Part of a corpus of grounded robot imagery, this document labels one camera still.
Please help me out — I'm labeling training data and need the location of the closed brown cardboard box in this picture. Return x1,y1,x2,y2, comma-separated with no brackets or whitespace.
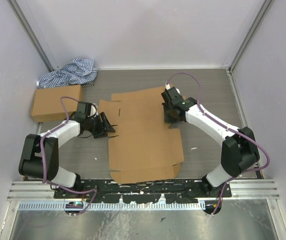
31,85,82,123

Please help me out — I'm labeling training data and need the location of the blue striped crumpled cloth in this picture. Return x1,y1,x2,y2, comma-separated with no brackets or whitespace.
36,58,98,89

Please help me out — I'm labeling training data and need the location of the left aluminium corner post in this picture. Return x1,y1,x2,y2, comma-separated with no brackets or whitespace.
7,0,54,72

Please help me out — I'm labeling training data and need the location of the white slotted cable duct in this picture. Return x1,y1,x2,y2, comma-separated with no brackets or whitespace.
18,200,205,212

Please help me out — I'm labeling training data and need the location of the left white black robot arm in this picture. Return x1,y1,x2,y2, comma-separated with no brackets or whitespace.
18,111,115,199

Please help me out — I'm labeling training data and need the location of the right aluminium corner post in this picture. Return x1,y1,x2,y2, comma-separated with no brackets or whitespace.
227,0,275,73

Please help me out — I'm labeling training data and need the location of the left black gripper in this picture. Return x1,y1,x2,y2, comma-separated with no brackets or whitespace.
87,112,116,139

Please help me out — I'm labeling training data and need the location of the brown cardboard box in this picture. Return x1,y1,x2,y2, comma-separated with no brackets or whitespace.
98,86,184,184
31,85,82,123

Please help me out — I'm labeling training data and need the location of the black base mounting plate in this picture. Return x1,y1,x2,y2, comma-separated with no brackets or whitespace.
54,178,233,204

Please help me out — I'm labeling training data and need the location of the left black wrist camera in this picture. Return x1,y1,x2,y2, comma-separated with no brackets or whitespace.
74,101,91,122

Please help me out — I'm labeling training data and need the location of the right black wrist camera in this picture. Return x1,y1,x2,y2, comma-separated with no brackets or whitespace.
161,87,184,108

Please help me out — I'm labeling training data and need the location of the aluminium front rail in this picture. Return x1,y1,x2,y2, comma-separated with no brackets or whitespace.
7,178,279,201

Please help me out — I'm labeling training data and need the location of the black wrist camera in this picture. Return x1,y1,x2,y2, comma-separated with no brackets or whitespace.
161,87,184,108
74,101,91,122

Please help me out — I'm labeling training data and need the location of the aluminium corner post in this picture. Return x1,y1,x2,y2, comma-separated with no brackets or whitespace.
7,0,54,72
227,0,275,73

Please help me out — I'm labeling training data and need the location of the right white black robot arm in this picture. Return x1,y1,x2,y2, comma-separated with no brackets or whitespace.
162,97,260,197

